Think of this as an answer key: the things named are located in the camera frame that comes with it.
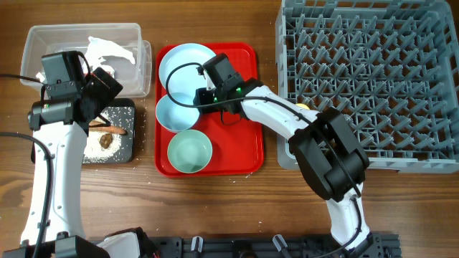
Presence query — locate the grey dishwasher rack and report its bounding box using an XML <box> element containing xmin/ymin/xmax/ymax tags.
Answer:
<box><xmin>275</xmin><ymin>0</ymin><xmax>458</xmax><ymax>173</ymax></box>

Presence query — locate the orange carrot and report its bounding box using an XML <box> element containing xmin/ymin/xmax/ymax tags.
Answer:
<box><xmin>89</xmin><ymin>126</ymin><xmax>127</xmax><ymax>135</ymax></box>

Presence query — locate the large light blue plate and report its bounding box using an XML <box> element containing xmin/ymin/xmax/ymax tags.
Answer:
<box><xmin>158</xmin><ymin>42</ymin><xmax>218</xmax><ymax>96</ymax></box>

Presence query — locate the light blue rice bowl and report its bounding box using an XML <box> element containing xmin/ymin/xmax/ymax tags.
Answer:
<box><xmin>156</xmin><ymin>95</ymin><xmax>200</xmax><ymax>133</ymax></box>

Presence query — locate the red serving tray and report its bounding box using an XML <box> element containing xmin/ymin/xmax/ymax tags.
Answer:
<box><xmin>154</xmin><ymin>42</ymin><xmax>264</xmax><ymax>178</ymax></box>

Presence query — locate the light green small bowl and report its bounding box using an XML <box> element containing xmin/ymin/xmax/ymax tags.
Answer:
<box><xmin>167</xmin><ymin>130</ymin><xmax>213</xmax><ymax>174</ymax></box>

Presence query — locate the black waste tray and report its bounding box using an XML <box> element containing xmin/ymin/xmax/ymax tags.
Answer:
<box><xmin>82</xmin><ymin>98</ymin><xmax>136</xmax><ymax>164</ymax></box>

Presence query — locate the brown food scrap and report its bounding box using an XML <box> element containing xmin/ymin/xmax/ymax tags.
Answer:
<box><xmin>99</xmin><ymin>133</ymin><xmax>113</xmax><ymax>149</ymax></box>

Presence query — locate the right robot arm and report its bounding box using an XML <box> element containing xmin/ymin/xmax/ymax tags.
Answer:
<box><xmin>194</xmin><ymin>54</ymin><xmax>369</xmax><ymax>256</ymax></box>

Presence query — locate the white tissue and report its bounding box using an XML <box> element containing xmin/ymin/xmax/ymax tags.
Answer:
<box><xmin>35</xmin><ymin>35</ymin><xmax>137</xmax><ymax>83</ymax></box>

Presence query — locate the clear plastic waste bin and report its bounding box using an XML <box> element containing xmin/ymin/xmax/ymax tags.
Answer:
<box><xmin>20</xmin><ymin>23</ymin><xmax>152</xmax><ymax>97</ymax></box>

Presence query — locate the yellow plastic cup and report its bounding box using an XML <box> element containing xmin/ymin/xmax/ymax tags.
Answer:
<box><xmin>295</xmin><ymin>103</ymin><xmax>310</xmax><ymax>110</ymax></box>

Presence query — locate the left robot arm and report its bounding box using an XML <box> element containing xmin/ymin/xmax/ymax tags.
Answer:
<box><xmin>3</xmin><ymin>51</ymin><xmax>156</xmax><ymax>258</ymax></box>

